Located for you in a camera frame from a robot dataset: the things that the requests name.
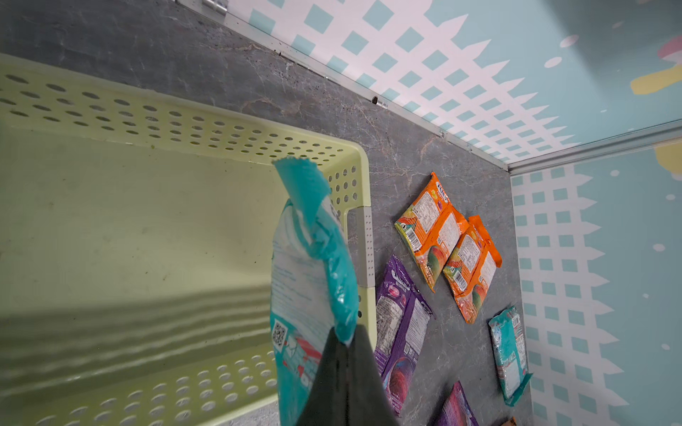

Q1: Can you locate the light green plastic basket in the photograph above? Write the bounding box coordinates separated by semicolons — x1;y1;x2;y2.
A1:
1;55;376;425

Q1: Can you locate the orange candy bag far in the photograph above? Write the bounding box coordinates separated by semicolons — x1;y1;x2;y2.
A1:
394;172;469;292

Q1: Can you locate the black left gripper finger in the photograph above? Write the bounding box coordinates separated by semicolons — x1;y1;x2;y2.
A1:
297;325;398;425

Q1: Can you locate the teal mint candy bag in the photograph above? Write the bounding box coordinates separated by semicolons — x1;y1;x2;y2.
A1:
270;157;359;425
488;306;533;408

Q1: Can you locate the orange candy bag near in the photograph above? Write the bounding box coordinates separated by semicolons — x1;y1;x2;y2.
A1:
443;216;503;324

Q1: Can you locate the purple candy bag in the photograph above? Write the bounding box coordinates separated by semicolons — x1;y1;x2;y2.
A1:
375;256;433;416
434;382;479;426

